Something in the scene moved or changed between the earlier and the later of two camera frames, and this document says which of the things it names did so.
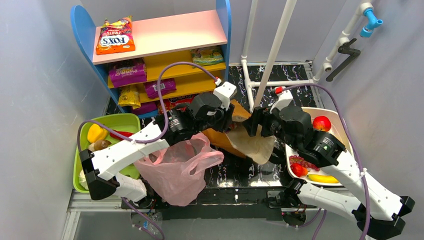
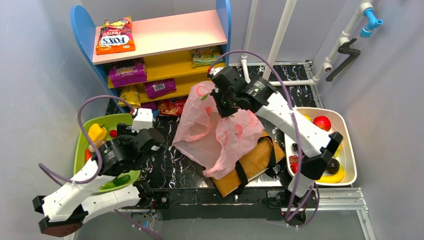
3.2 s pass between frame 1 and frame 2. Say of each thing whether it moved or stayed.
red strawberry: stayed
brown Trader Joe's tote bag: moved
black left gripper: moved
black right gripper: moved
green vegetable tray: stayed
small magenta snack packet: stayed
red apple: stayed
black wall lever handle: stayed
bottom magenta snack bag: stayed
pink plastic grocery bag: moved
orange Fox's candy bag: stayed
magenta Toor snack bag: stayed
